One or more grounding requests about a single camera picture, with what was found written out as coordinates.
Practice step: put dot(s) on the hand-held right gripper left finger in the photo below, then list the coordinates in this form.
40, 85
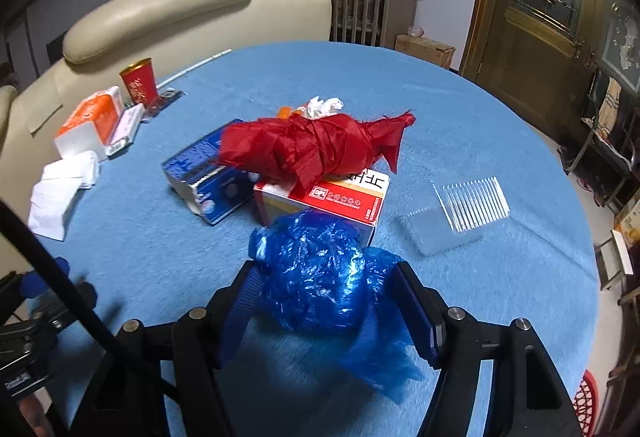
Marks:
239, 317

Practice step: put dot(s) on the clear plastic tray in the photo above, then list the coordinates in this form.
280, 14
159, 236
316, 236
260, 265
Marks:
440, 229

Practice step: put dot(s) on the white thin stick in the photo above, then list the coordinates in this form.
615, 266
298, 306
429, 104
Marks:
195, 65

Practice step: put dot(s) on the small orange wrapper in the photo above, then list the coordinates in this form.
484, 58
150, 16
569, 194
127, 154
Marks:
285, 112

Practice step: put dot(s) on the white crumpled tissue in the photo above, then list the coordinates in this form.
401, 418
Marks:
322, 107

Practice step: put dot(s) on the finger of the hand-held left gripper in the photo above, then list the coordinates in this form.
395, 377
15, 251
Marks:
42, 278
84, 298

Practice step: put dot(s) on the striped towel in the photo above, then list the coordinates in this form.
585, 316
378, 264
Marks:
609, 104

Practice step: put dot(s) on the brown cardboard box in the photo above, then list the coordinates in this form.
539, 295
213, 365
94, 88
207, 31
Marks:
425, 49

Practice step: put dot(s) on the orange and white tissue pack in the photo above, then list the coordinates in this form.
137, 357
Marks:
87, 119

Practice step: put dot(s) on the blue plastic bag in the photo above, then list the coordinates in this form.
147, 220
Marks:
315, 277

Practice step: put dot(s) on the small white paper box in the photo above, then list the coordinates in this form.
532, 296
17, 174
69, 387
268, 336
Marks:
340, 204

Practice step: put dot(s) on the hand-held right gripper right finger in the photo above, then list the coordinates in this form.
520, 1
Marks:
416, 317

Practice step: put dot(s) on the pink and white small box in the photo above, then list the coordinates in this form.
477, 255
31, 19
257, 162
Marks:
125, 129

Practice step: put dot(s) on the white folded tissue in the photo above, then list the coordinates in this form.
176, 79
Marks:
75, 167
50, 209

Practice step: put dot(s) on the beige leather armchair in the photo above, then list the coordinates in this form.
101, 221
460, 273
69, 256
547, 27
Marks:
150, 12
295, 14

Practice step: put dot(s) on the black metal chair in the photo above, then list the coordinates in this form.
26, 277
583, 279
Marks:
592, 152

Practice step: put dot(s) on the wooden slatted cabinet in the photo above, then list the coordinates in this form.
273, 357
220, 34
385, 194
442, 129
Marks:
370, 12

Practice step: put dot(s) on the red paper cup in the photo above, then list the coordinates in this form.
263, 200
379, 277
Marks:
139, 84

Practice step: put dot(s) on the blue toothpaste box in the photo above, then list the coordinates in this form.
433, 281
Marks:
200, 172

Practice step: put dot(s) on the orange print cardboard box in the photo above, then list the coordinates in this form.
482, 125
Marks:
631, 219

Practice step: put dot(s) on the wooden glazed door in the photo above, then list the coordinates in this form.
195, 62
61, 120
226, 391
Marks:
540, 7

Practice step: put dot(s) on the red plastic bag bundle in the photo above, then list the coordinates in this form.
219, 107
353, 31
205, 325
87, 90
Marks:
300, 147

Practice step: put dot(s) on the dark blue small packet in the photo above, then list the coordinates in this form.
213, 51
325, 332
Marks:
162, 103

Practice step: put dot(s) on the white small stool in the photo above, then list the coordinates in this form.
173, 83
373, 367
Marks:
617, 257

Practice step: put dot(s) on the red plastic basket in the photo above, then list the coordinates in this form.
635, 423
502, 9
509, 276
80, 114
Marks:
586, 404

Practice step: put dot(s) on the blue tablecloth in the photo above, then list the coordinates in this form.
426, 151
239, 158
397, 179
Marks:
450, 127

